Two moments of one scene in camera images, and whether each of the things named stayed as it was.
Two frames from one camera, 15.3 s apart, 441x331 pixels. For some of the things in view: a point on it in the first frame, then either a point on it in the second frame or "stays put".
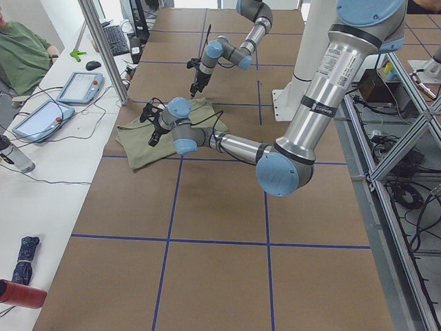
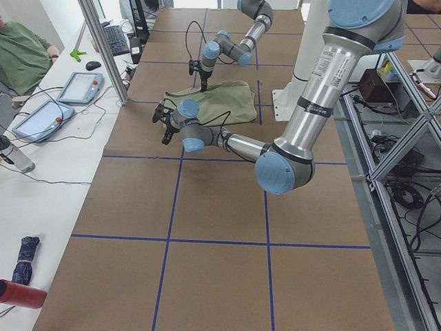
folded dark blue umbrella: (23, 272) stays put
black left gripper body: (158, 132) → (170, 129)
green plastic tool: (76, 53) stays put
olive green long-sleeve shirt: (133, 137) → (225, 103)
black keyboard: (116, 39) stays put
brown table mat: (193, 243) stays put
